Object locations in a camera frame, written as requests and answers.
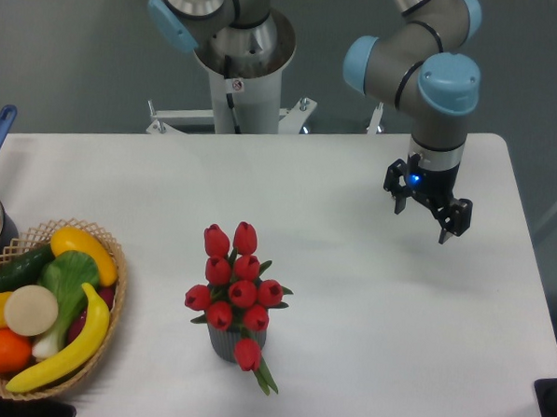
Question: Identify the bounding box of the yellow banana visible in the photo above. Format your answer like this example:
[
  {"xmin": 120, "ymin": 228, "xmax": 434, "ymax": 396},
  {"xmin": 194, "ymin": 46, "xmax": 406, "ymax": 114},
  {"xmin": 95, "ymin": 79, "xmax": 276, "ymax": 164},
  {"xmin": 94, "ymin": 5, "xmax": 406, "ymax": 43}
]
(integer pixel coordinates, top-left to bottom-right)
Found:
[{"xmin": 6, "ymin": 283, "xmax": 110, "ymax": 394}]

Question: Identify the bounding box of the dark grey ribbed vase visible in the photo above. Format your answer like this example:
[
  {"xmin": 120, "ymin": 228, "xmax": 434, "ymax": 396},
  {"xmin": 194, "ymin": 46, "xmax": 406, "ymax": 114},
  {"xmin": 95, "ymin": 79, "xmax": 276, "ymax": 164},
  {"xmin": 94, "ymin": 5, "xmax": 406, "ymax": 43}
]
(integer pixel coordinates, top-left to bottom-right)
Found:
[{"xmin": 207, "ymin": 324, "xmax": 268, "ymax": 363}]

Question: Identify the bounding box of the beige round disc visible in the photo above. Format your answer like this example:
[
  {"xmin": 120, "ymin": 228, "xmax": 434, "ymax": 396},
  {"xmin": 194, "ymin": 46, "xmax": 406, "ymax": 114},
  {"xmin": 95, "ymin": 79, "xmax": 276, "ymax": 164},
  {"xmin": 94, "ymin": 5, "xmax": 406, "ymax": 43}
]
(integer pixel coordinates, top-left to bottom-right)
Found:
[{"xmin": 3, "ymin": 285, "xmax": 59, "ymax": 337}]

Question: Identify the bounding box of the black object bottom left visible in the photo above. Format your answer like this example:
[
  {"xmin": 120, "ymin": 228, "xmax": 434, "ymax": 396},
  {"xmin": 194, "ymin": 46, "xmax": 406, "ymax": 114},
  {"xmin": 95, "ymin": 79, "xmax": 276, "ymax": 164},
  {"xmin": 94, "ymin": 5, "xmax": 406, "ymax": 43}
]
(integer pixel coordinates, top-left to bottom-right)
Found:
[{"xmin": 0, "ymin": 397, "xmax": 77, "ymax": 417}]

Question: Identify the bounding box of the black device at edge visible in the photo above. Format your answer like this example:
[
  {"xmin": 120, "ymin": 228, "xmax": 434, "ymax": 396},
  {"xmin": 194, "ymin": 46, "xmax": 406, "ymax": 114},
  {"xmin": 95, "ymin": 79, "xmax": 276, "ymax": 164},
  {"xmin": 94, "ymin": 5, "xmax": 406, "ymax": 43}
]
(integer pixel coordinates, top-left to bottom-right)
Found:
[{"xmin": 534, "ymin": 378, "xmax": 557, "ymax": 417}]

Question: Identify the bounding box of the green cucumber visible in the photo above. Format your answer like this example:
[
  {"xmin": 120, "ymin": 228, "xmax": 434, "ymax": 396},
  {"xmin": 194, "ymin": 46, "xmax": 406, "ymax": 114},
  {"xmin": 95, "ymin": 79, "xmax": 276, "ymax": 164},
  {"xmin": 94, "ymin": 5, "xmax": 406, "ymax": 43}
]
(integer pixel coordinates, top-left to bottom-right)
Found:
[{"xmin": 0, "ymin": 244, "xmax": 55, "ymax": 293}]

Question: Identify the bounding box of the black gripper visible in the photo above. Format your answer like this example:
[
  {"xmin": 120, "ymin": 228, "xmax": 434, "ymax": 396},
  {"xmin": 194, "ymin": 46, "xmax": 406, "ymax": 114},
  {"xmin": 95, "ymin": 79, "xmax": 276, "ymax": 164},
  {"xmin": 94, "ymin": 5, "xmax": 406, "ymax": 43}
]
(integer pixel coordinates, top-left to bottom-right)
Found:
[{"xmin": 383, "ymin": 154, "xmax": 473, "ymax": 244}]

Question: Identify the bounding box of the orange fruit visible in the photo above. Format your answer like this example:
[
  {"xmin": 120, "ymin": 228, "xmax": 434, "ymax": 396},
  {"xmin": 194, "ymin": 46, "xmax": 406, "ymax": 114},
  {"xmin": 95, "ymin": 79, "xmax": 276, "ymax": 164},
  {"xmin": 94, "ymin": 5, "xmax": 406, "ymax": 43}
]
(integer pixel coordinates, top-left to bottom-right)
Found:
[{"xmin": 0, "ymin": 328, "xmax": 32, "ymax": 374}]

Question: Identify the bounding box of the woven wicker basket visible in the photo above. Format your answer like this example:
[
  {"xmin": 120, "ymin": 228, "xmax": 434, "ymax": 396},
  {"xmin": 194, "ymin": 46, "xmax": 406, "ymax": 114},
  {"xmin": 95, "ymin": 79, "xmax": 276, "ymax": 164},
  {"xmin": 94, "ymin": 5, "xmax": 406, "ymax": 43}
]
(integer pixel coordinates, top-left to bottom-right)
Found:
[{"xmin": 0, "ymin": 218, "xmax": 127, "ymax": 401}]

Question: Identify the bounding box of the dark red vegetable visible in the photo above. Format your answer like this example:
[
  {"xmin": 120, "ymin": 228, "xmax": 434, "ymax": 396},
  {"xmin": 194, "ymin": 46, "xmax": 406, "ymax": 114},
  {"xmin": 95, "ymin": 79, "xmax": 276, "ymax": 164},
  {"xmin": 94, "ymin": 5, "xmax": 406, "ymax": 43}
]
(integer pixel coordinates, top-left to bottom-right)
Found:
[{"xmin": 67, "ymin": 285, "xmax": 116, "ymax": 344}]

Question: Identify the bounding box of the red tulip bouquet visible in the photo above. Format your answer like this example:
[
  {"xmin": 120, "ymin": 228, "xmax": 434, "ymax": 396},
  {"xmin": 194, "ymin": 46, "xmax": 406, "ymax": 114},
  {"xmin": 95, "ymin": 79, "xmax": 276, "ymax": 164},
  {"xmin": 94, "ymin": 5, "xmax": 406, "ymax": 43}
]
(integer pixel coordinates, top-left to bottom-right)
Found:
[{"xmin": 184, "ymin": 222, "xmax": 293, "ymax": 395}]

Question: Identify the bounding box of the green bok choy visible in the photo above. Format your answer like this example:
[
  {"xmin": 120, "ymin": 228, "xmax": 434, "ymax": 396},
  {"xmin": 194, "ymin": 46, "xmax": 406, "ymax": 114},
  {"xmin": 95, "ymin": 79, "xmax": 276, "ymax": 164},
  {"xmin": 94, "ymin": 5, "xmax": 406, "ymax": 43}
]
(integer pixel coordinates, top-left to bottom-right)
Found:
[{"xmin": 32, "ymin": 250, "xmax": 100, "ymax": 361}]

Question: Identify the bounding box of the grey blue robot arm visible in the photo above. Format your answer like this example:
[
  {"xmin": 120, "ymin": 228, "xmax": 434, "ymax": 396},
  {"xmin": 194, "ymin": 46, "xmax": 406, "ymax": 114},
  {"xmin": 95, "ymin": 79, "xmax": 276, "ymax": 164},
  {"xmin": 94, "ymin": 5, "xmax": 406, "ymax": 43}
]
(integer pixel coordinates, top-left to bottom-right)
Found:
[{"xmin": 147, "ymin": 0, "xmax": 482, "ymax": 241}]

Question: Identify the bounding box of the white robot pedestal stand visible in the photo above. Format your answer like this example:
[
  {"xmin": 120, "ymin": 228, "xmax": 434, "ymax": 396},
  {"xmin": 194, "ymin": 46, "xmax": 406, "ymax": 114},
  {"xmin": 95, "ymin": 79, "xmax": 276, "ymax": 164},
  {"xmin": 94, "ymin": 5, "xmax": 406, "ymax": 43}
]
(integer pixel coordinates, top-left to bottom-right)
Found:
[{"xmin": 147, "ymin": 0, "xmax": 316, "ymax": 135}]

